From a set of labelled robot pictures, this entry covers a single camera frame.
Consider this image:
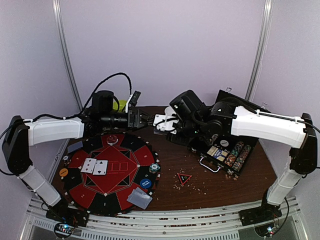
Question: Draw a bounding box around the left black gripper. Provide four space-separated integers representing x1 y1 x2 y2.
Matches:
101 108 154 132

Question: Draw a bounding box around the single blue playing card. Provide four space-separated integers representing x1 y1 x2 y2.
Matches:
67 141 83 154

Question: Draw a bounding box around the three of diamonds card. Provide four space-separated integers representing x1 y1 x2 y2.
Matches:
80 158 97 174

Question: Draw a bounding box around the clubs face-up card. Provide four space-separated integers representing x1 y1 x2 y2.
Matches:
92 160 108 176

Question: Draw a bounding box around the small poker chip stack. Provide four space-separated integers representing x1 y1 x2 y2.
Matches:
62 155 70 166

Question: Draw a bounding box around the teal poker chip stack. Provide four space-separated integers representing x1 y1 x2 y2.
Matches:
149 163 161 174

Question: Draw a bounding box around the orange big blind button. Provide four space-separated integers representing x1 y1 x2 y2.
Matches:
59 168 69 178

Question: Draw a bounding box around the dealt blue card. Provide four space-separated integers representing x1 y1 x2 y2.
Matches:
127 195 153 210
130 187 150 199

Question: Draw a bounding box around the blue playing card deck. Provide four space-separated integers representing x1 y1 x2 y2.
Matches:
153 128 167 135

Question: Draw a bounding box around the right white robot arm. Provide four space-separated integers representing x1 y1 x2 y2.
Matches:
169 90 319 221

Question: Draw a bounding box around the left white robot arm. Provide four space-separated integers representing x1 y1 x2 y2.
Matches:
2 90 152 222

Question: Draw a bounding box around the right arm base board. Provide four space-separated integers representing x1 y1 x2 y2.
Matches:
239 207 283 239

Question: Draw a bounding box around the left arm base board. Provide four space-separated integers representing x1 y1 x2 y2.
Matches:
45 208 89 239

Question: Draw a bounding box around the clear dealer button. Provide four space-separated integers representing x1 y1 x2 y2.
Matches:
106 135 119 146

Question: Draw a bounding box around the green bowl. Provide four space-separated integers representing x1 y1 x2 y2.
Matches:
112 100 127 112

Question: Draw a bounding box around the white round button in case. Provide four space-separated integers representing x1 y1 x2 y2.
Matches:
220 139 229 147

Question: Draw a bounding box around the boxed card deck in case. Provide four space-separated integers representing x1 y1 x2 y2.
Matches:
207 146 229 162

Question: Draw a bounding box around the black poker chip case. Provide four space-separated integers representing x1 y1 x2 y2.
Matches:
185 90 263 179

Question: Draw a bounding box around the poker chip row two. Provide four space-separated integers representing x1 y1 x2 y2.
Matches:
232 144 252 172

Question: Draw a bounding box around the red black triangle token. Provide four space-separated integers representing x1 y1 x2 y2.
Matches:
177 173 192 187

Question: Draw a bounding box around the round red black poker mat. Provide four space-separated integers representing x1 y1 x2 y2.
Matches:
61 132 161 217

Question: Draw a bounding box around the blue small blind button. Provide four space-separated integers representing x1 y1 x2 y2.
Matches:
139 178 152 189

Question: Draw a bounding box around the chrome case handle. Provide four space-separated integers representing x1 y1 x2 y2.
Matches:
198 155 222 173

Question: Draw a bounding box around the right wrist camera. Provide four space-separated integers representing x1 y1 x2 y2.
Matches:
152 114 179 134

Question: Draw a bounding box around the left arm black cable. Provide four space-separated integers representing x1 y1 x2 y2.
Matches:
0 72 133 141

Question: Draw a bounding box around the aluminium front rail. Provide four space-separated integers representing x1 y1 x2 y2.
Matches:
24 197 301 240

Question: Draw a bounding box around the right aluminium post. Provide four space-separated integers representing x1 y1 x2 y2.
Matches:
245 0 274 102

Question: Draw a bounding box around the aluminium post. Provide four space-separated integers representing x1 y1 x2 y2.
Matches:
52 0 83 110
245 0 274 102

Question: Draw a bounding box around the left aluminium post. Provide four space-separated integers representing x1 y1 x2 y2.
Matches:
52 0 83 110

